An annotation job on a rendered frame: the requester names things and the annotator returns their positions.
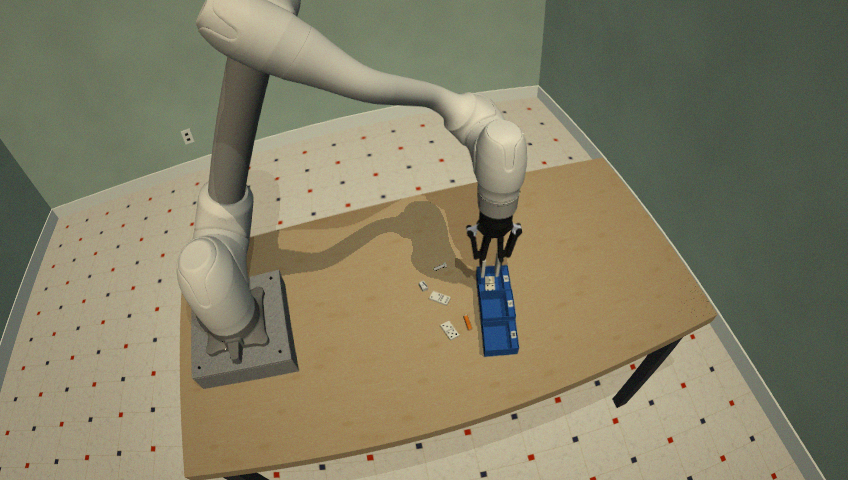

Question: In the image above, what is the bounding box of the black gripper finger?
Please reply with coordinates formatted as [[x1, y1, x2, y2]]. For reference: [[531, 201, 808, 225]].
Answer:
[[466, 225, 493, 278], [494, 223, 522, 277]]

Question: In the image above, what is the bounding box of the blue rack of labelled bins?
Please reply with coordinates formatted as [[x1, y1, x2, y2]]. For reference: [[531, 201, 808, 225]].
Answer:
[[476, 265, 519, 357]]

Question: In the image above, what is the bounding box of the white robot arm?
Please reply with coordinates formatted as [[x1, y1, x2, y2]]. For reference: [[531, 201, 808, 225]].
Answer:
[[177, 0, 527, 364]]

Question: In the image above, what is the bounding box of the white domino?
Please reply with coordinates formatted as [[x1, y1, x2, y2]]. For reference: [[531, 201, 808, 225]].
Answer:
[[429, 291, 451, 306], [440, 321, 459, 340]]

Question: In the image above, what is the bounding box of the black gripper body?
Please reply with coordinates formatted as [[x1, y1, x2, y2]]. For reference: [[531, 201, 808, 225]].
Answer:
[[476, 212, 513, 239]]

